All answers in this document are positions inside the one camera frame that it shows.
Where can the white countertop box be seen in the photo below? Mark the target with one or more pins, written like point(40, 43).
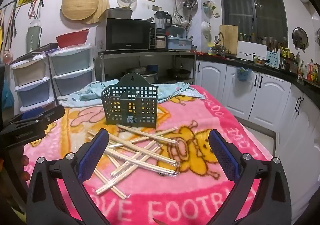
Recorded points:
point(250, 50)

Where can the blue dish rack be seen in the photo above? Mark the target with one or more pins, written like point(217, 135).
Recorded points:
point(180, 42)

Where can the grey baking tray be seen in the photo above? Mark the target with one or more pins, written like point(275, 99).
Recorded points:
point(118, 13)

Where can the green hanging bottle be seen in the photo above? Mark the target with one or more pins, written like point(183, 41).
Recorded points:
point(33, 37)

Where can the light blue knife block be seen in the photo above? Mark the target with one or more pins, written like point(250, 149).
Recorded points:
point(273, 58)

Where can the white hanging colander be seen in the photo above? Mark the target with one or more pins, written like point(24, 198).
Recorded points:
point(205, 27)

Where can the metal faucet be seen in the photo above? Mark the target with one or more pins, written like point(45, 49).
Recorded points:
point(220, 45)

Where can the steel cooking pot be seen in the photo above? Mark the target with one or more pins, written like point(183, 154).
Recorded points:
point(147, 75)

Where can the red plastic basin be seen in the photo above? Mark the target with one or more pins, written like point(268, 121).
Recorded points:
point(72, 38)

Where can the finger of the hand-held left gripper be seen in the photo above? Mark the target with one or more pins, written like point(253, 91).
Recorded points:
point(31, 113)
point(51, 114)

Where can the light blue wall holder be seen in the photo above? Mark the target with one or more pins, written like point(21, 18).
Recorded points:
point(211, 8)

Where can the black kitchen countertop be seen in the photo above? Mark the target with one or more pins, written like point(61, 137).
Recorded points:
point(287, 76)

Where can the steel pot lid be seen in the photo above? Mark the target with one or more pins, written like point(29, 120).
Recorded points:
point(299, 37)

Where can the black blender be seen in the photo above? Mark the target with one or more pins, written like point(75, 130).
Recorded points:
point(161, 22)

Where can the pile of chopsticks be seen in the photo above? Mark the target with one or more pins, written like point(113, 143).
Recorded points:
point(145, 150)

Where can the dark framed window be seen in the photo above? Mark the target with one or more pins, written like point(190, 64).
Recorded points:
point(252, 7)

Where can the metal shelf rack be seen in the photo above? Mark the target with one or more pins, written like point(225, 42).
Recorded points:
point(150, 54)

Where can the white kitchen cabinets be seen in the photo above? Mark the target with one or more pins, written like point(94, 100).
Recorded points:
point(270, 100)

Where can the bowl of food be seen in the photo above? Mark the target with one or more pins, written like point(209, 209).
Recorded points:
point(258, 62)

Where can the green plastic utensil basket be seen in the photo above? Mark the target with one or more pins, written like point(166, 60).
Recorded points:
point(130, 87)

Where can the black frying pan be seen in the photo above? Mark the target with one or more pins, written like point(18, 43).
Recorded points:
point(178, 73)

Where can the round bamboo tray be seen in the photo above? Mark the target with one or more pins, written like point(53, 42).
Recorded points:
point(78, 5)

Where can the wooden cutting board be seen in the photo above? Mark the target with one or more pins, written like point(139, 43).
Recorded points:
point(229, 38)

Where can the black flat tray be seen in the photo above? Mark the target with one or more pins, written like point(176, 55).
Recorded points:
point(40, 51)

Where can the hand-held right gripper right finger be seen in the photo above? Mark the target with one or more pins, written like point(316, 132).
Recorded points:
point(223, 155)

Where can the blue plastic bag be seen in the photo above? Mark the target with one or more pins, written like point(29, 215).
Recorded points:
point(243, 75)

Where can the beige and blue drawer tower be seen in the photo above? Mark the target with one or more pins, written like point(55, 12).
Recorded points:
point(31, 85)

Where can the black microwave oven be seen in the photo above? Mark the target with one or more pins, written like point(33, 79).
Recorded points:
point(125, 33)

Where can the pink printed blanket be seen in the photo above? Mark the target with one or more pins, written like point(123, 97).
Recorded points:
point(190, 190)

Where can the row of windowsill jars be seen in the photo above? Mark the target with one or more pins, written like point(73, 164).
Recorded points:
point(262, 39)

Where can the light blue printed cloth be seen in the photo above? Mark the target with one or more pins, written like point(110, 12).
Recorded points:
point(172, 90)

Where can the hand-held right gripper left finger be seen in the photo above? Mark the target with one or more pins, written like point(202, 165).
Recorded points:
point(93, 155)

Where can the hanging steel bowl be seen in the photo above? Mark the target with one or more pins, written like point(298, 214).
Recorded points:
point(190, 3)

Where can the person's left hand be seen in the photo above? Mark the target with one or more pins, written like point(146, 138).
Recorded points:
point(26, 165)

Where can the round wooden board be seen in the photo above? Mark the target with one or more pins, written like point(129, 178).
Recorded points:
point(102, 5)

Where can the row of condiment bottles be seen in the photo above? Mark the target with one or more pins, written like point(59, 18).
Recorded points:
point(308, 70)

